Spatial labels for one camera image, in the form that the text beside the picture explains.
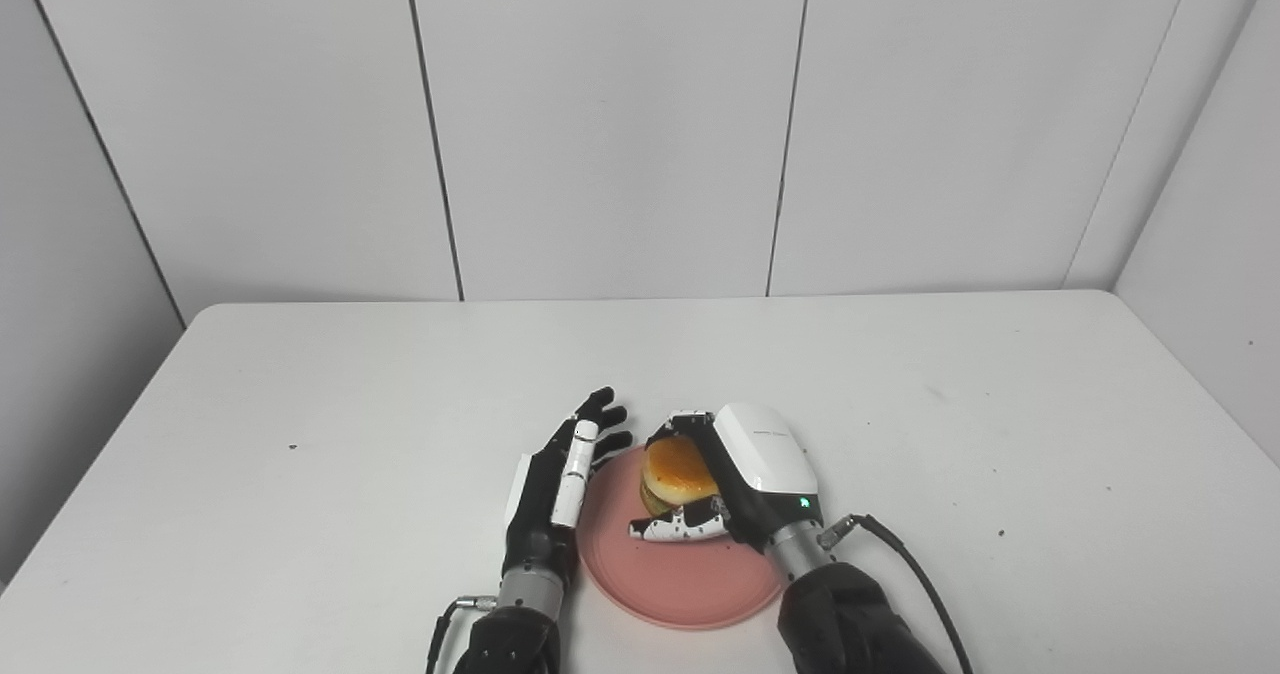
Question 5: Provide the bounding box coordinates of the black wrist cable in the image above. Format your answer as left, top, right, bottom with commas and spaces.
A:
425, 596, 498, 674
818, 514, 976, 674

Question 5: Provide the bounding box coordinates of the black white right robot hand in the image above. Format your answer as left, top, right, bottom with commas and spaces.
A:
628, 403, 824, 555

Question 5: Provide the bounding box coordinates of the pink round plate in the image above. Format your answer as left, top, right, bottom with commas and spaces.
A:
578, 444, 791, 631

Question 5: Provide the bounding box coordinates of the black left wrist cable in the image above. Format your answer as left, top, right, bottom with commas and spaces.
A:
425, 596, 498, 674

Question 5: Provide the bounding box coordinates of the toy hamburger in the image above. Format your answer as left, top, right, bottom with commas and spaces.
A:
640, 436, 721, 517

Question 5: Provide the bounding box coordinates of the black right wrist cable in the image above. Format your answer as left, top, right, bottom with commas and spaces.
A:
818, 514, 976, 674

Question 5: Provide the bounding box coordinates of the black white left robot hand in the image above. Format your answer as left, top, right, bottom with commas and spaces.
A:
500, 387, 634, 585

